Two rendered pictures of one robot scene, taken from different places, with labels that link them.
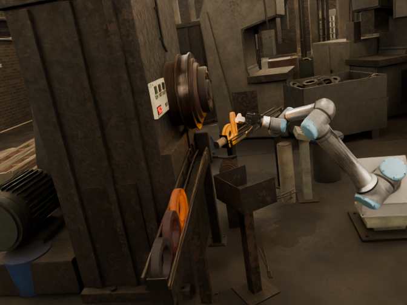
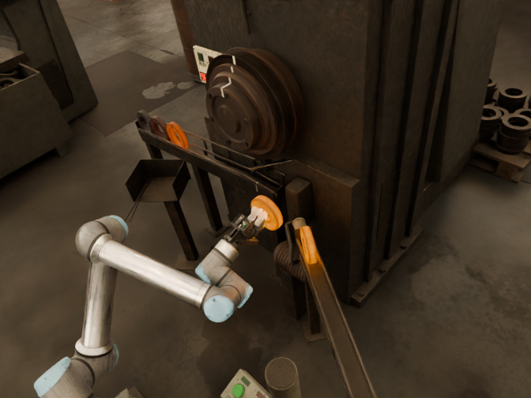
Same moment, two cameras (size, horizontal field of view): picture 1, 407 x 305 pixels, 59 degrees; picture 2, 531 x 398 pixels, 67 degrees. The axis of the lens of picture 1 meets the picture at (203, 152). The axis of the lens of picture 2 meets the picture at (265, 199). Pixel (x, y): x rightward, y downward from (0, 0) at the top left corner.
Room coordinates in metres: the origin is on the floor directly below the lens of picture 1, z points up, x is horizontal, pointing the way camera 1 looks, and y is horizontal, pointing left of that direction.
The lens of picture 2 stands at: (3.22, -1.11, 1.96)
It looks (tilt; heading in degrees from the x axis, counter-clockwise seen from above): 43 degrees down; 131
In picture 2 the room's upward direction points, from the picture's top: 10 degrees counter-clockwise
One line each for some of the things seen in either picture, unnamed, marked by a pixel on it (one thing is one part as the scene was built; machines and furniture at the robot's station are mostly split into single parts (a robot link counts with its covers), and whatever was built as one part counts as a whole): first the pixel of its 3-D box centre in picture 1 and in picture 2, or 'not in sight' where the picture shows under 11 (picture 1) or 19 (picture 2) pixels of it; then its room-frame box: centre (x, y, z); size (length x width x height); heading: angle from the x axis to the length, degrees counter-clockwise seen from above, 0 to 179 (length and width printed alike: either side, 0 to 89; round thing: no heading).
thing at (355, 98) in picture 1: (329, 106); not in sight; (4.43, -1.67, 0.39); 1.03 x 0.83 x 0.77; 95
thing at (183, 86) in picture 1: (190, 91); (248, 107); (2.24, 0.02, 1.11); 0.47 x 0.06 x 0.47; 170
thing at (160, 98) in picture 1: (159, 97); (215, 69); (1.93, 0.19, 1.15); 0.26 x 0.02 x 0.18; 170
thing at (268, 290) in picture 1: (250, 237); (174, 218); (1.70, -0.18, 0.36); 0.26 x 0.20 x 0.72; 25
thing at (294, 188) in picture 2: (203, 147); (299, 203); (2.47, -0.01, 0.68); 0.11 x 0.08 x 0.24; 80
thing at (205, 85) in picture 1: (206, 89); (231, 118); (2.22, -0.08, 1.11); 0.28 x 0.06 x 0.28; 170
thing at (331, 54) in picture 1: (343, 74); not in sight; (5.96, -2.51, 0.55); 1.10 x 0.53 x 1.10; 10
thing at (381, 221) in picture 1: (384, 212); not in sight; (2.18, -1.17, 0.10); 0.32 x 0.32 x 0.04; 79
